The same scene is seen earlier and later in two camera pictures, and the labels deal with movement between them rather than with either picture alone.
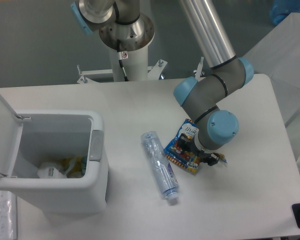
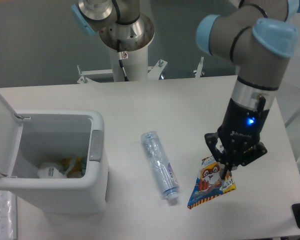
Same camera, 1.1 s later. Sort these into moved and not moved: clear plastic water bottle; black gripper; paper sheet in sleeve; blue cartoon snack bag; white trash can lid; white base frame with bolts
Moved: black gripper; blue cartoon snack bag
Not moved: white trash can lid; paper sheet in sleeve; clear plastic water bottle; white base frame with bolts
